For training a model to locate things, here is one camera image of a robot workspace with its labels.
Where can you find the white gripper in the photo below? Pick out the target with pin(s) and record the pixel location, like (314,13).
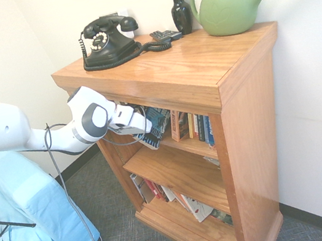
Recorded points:
(133,123)

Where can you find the blue black paperback book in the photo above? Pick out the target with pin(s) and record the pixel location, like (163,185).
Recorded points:
(157,127)

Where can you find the orange spine paperback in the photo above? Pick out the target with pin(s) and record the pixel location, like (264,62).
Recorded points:
(179,126)

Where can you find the dark blue spine book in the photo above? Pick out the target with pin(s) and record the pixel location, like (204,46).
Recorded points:
(199,127)

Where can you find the leaning paperback book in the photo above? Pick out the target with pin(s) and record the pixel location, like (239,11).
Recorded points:
(142,189)
(198,207)

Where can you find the red spine paperback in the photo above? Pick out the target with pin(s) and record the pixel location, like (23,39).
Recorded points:
(158,191)

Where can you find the black rotary telephone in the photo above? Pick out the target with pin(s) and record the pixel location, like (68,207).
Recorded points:
(108,48)

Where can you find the loose photo cards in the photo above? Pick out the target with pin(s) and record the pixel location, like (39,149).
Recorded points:
(212,161)

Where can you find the black remote control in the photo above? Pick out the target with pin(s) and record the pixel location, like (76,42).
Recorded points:
(166,34)

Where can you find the wooden bookshelf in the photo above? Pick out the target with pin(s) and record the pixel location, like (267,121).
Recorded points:
(246,143)

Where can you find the black vase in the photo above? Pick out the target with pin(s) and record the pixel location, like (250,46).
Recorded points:
(181,13)

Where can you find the dark green cover book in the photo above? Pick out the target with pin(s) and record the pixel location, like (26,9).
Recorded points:
(221,217)

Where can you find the light blue covered chair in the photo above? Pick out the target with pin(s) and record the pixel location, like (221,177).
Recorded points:
(11,190)

